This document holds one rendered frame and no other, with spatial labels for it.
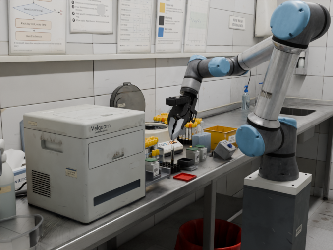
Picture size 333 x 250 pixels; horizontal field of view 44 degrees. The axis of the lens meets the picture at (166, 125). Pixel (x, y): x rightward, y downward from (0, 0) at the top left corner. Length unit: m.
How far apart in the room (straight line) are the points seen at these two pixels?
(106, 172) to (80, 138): 0.14
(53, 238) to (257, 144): 0.71
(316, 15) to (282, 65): 0.18
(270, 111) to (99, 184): 0.61
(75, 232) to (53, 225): 0.08
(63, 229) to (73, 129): 0.28
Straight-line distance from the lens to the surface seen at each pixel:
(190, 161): 1.73
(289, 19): 1.32
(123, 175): 1.30
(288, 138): 1.54
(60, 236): 1.18
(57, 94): 1.91
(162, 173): 1.54
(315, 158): 4.08
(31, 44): 1.81
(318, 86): 3.97
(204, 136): 1.93
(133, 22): 2.27
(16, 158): 1.64
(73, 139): 1.18
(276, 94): 1.39
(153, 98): 2.46
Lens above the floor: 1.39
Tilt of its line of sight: 11 degrees down
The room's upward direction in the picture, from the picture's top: 1 degrees clockwise
